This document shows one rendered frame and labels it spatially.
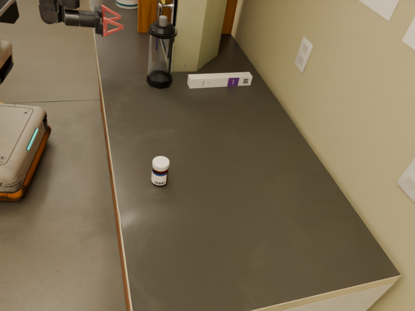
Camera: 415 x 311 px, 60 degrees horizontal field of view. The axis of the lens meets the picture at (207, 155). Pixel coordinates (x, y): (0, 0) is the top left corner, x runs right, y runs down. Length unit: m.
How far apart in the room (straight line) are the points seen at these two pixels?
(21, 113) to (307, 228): 1.90
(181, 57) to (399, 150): 0.91
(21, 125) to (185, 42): 1.23
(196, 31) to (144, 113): 0.42
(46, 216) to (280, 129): 1.42
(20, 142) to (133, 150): 1.19
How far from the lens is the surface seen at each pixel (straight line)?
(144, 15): 1.86
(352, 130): 1.22
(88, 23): 1.47
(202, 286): 0.90
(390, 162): 1.12
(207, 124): 1.31
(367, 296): 1.16
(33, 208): 2.29
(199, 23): 1.51
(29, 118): 2.43
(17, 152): 2.22
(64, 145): 2.63
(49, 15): 1.49
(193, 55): 1.56
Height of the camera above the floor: 1.74
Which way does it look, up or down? 42 degrees down
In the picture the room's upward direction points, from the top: 11 degrees clockwise
